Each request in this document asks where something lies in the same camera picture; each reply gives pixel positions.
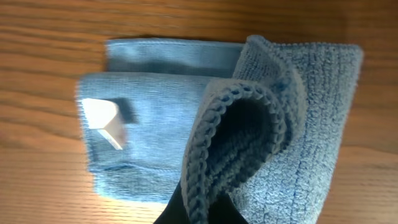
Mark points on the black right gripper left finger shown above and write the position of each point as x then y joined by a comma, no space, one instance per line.
175,212

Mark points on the white cloth label tag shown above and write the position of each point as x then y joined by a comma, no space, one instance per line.
105,117

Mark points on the blue microfibre cloth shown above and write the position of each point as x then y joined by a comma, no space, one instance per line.
259,121

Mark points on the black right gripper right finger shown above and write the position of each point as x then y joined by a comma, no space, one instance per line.
223,211

